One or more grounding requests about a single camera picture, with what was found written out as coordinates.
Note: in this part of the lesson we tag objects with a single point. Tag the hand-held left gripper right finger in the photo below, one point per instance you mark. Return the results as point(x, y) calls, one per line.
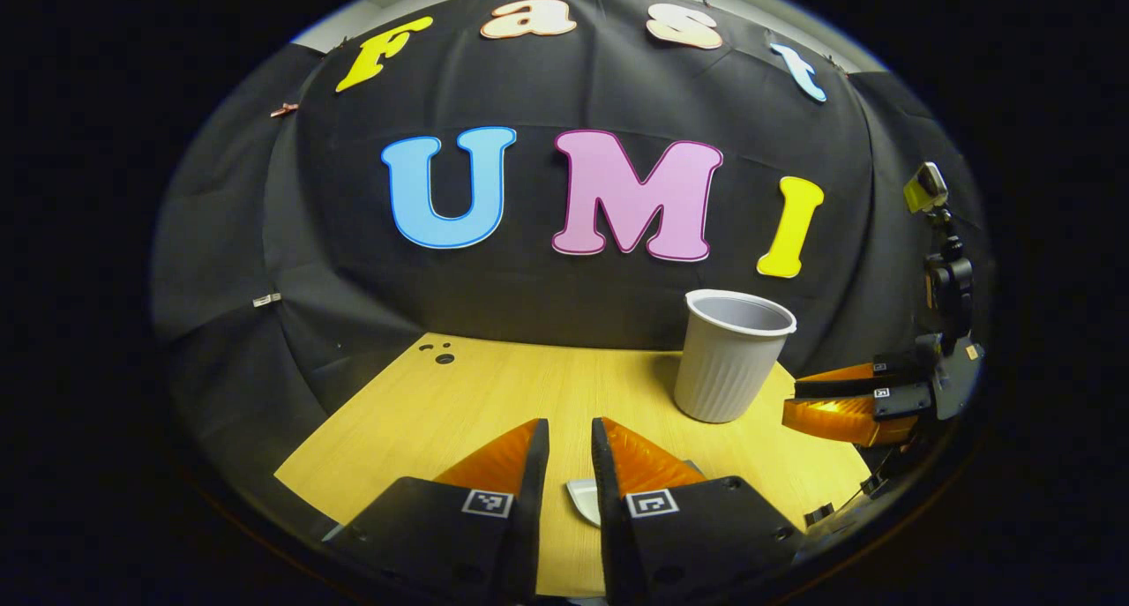
point(609, 518)

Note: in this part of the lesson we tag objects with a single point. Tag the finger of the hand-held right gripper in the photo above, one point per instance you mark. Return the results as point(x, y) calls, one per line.
point(833, 387)
point(904, 401)

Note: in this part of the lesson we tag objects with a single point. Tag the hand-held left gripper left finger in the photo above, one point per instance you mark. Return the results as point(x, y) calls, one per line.
point(532, 500)

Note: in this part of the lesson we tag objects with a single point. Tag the white dustpan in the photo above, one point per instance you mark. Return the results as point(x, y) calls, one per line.
point(584, 500)

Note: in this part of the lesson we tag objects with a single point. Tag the white ribbed garbage bin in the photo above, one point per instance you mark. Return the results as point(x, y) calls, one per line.
point(728, 368)

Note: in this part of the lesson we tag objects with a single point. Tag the wooden desktop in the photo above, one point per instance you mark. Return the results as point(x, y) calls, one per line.
point(459, 403)

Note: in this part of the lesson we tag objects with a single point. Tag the small black clamp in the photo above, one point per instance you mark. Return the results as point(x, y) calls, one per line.
point(818, 514)

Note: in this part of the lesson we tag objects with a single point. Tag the black backdrop cloth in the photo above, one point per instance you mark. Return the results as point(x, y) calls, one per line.
point(529, 306)

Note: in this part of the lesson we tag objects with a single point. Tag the silver clip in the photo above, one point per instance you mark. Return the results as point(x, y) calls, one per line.
point(266, 299)

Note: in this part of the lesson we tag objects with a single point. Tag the copper clip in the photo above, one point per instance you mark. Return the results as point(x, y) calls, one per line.
point(284, 109)

